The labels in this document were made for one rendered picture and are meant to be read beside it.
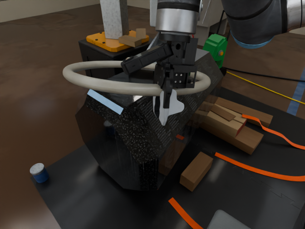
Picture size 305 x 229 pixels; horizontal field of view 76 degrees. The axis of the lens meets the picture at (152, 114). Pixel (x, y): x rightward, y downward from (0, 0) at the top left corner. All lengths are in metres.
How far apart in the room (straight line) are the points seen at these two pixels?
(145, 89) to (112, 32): 1.66
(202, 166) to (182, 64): 1.25
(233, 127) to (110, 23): 1.51
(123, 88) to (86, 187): 1.33
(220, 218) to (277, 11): 0.52
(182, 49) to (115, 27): 1.62
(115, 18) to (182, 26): 1.63
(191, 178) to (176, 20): 1.28
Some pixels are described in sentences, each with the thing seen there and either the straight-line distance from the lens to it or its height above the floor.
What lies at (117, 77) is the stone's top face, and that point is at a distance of 1.33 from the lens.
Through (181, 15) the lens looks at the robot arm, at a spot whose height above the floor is 1.33.
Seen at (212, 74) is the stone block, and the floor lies 0.69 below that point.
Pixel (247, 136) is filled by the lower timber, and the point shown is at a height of 0.11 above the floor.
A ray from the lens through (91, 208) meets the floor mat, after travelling 1.62.
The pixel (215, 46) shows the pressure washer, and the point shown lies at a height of 0.49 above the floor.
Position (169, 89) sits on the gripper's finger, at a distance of 0.44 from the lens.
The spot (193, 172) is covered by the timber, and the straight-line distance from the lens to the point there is 1.59.
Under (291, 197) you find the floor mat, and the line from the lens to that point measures 1.90.
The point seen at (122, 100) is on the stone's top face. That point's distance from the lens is 1.09.
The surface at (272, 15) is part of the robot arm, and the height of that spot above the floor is 1.33.
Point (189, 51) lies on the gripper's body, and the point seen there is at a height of 1.25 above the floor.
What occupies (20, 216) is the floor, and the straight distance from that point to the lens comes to 1.81.
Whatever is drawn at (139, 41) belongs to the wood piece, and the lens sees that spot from 1.91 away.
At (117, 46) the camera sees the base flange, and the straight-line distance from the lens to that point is 1.92.
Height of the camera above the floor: 1.42
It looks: 39 degrees down
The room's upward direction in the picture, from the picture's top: straight up
